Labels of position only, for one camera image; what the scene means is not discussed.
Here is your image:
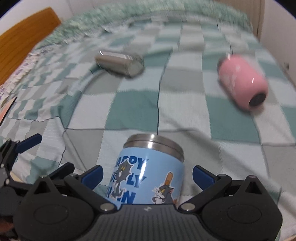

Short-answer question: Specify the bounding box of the blue cartoon cup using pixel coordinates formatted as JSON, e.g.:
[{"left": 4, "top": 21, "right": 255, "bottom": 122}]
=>
[{"left": 94, "top": 133, "right": 185, "bottom": 207}]

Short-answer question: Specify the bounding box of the wooden headboard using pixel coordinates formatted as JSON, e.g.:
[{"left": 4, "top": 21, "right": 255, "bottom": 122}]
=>
[{"left": 0, "top": 8, "right": 61, "bottom": 84}]

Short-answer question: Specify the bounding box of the stainless steel bottle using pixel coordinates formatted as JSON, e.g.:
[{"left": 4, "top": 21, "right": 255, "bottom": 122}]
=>
[{"left": 94, "top": 50, "right": 144, "bottom": 78}]

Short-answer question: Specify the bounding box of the floral pillow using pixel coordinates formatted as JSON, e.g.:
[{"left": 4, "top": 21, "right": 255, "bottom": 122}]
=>
[{"left": 0, "top": 52, "right": 40, "bottom": 123}]

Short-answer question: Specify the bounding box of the checkered green bed sheet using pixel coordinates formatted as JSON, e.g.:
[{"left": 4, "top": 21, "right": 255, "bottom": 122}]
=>
[{"left": 1, "top": 16, "right": 295, "bottom": 240}]

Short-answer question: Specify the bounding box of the pink cup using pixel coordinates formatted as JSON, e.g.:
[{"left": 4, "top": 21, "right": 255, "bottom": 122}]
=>
[{"left": 217, "top": 53, "right": 268, "bottom": 111}]

